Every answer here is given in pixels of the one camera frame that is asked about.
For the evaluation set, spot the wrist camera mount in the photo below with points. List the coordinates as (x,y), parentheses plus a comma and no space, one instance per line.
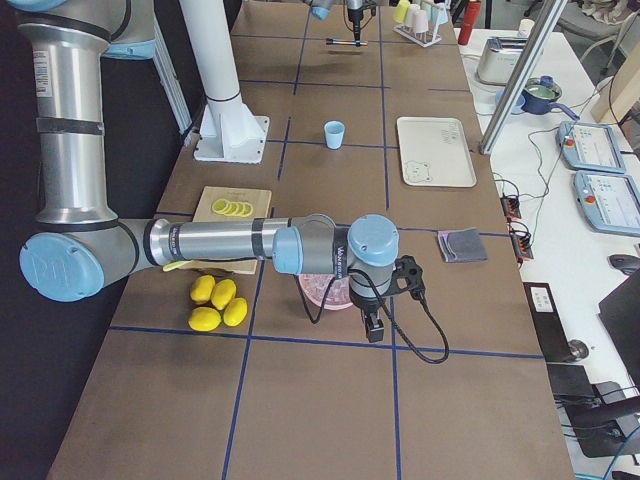
(407,278)

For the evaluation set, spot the white cup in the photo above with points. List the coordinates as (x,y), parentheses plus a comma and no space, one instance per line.
(411,15)

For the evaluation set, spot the upper teach pendant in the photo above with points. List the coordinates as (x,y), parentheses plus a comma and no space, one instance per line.
(589,146)

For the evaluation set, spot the yellow lemon slices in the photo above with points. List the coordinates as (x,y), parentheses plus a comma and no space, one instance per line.
(232,208)

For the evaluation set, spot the light blue plastic cup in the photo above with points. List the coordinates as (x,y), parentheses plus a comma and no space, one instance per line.
(334,131)

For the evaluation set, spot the teach pendant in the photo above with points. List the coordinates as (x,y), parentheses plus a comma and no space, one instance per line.
(609,202)
(589,146)

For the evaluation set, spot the pink cup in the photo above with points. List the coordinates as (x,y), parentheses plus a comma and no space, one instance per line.
(421,25)

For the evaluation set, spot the cream bear tray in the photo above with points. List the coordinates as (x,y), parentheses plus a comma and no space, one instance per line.
(434,152)

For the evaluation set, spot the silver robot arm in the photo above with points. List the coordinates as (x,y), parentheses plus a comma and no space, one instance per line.
(320,10)
(145,173)

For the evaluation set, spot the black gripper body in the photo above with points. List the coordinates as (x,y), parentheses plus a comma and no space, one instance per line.
(368,305)
(354,13)

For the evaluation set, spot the white cup rack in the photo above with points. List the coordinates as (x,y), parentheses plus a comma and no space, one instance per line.
(439,15)

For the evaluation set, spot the red bottle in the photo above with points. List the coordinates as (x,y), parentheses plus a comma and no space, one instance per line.
(471,13)

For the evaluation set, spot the grey folded cloth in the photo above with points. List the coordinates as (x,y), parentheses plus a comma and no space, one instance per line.
(461,246)

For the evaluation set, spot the yellow cup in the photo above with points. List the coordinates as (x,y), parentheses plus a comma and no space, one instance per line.
(400,11)

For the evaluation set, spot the pink bowl of ice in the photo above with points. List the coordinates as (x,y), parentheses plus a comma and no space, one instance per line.
(314,287)

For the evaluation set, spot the aluminium frame post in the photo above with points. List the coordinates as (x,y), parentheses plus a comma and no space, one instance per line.
(544,25)

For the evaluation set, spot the cream toaster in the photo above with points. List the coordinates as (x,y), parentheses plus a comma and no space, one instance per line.
(498,59)

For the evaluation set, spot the wooden cutting board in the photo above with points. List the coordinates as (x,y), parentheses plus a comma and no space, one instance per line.
(260,199)

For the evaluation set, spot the computer mouse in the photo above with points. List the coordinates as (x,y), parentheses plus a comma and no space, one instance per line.
(625,263)

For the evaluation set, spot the blue saucepan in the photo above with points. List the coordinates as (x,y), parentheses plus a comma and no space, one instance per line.
(542,95)

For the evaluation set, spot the yellow plastic knife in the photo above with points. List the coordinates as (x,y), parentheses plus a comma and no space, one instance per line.
(175,265)

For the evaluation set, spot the lower teach pendant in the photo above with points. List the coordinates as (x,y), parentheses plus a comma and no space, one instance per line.
(609,202)

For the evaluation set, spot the white pillar mount base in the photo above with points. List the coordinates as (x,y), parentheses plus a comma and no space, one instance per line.
(229,131)

